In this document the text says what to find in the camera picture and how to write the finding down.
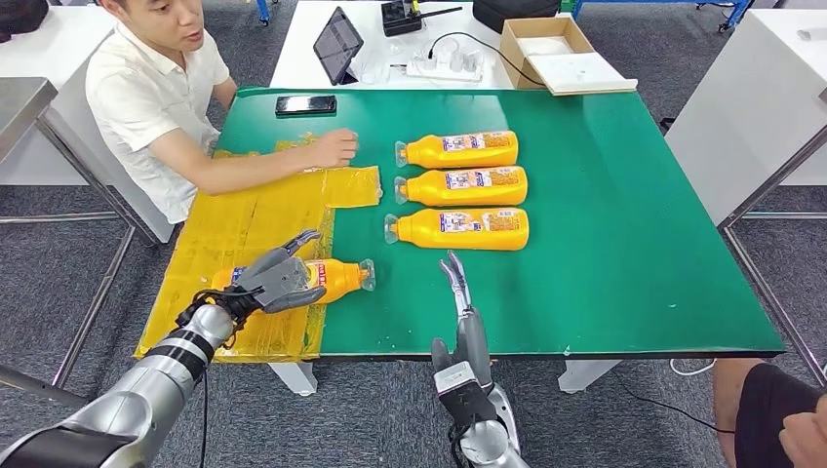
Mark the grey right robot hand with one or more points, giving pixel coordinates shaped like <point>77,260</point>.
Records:
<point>475,342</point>

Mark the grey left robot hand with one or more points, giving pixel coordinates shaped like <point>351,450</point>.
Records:
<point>284,278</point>

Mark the person's hand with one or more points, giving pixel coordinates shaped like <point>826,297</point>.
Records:
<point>336,148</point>

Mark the orange detergent bottle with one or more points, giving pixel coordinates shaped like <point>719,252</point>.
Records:
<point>465,240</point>
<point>465,196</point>
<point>342,279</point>
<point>465,158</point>

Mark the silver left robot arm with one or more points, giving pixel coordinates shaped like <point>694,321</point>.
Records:
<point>142,387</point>

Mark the person's forearm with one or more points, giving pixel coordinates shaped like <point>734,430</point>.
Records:
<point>258,171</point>

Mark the black smartphone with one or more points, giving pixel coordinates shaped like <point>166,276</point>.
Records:
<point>305,105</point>

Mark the yellow taped cardboard sheet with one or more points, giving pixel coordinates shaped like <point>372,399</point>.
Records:
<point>194,245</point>

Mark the white table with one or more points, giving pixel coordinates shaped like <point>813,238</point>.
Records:
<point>294,58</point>

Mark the white table leg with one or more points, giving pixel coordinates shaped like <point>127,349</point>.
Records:
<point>294,380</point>
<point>581,376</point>

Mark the black tablet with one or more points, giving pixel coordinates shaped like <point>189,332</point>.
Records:
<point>337,45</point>

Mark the white power strip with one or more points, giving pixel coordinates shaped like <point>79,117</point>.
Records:
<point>442,72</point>

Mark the black electronic device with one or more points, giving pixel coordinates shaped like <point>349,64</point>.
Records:
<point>400,16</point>

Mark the green table mat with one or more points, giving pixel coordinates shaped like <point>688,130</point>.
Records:
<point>614,226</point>

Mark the person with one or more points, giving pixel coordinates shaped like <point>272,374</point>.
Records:
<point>142,97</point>
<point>762,407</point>

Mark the brown cardboard box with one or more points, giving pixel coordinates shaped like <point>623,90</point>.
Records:
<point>510,48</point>

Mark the black bag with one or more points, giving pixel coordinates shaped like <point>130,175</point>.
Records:
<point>510,13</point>
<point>19,16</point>

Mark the white foam pad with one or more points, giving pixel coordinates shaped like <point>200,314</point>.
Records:
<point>544,45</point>

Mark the white foam board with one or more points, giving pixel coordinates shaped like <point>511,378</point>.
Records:
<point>581,74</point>

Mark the white desk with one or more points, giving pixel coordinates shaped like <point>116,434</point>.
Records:
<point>743,103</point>
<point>39,51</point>

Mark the steel table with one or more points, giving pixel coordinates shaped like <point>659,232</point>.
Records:
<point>19,103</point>

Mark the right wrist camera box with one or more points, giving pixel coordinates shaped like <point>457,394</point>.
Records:
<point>462,397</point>

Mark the blue metal frame leg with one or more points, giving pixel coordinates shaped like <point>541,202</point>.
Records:
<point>263,10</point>
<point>736,13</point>

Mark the steel table frame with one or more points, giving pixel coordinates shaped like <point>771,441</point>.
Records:
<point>769,181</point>

